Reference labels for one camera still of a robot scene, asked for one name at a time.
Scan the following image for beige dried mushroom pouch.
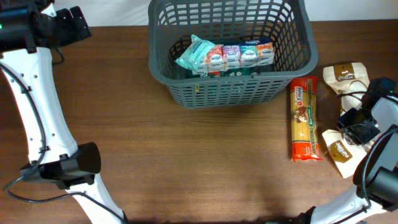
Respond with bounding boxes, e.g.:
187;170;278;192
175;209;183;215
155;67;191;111
322;129;376;179

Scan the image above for teal wet wipes packet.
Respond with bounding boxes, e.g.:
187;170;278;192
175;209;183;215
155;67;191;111
175;34;215;72

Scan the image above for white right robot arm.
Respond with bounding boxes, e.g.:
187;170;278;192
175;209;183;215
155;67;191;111
296;77;397;224

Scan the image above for green Nescafe coffee bag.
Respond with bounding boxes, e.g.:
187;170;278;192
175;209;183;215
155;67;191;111
188;65;274;78

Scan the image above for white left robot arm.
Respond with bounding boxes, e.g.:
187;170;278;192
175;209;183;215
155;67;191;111
1;0;127;223

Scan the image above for orange San Remo spaghetti packet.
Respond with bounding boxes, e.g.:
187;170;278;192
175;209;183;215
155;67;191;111
290;76;321;161

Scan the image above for beige white-contents pantry pouch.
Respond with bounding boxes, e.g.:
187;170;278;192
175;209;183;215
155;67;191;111
323;62;370;116

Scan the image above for multicolour tissue pack bundle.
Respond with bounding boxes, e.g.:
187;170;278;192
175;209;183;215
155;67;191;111
197;39;275;73

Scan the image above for grey plastic lattice basket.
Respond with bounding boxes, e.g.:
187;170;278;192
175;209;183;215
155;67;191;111
148;0;318;108

